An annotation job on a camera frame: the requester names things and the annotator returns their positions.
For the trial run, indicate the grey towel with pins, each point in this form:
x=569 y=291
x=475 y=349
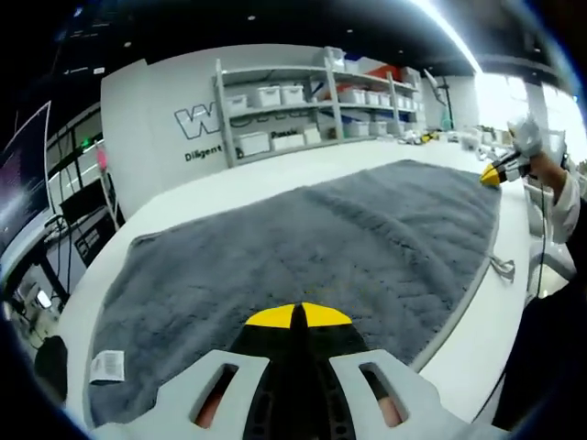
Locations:
x=298 y=238

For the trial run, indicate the idle yellow-tipped gripper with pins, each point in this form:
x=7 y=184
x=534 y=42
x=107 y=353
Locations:
x=424 y=136

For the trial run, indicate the white chair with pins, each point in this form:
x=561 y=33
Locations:
x=557 y=256

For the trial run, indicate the long ceiling light strip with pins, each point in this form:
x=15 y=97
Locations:
x=451 y=34

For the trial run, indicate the grey metal shelf unit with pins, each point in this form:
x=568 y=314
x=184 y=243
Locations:
x=335 y=101

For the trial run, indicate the person's body dark clothing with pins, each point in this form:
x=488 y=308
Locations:
x=546 y=357

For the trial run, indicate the black pouch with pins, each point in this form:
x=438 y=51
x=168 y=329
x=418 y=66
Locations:
x=51 y=366

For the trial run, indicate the row of white storage boxes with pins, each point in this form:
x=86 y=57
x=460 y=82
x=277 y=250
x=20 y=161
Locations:
x=268 y=95

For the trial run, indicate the dark switched-off monitor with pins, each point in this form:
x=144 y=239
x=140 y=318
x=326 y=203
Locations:
x=85 y=204

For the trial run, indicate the grey standing desk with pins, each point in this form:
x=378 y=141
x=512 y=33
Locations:
x=18 y=263

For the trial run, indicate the pink tag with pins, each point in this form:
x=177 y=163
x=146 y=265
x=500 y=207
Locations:
x=102 y=158

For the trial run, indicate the glass office partition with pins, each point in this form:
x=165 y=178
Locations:
x=73 y=137

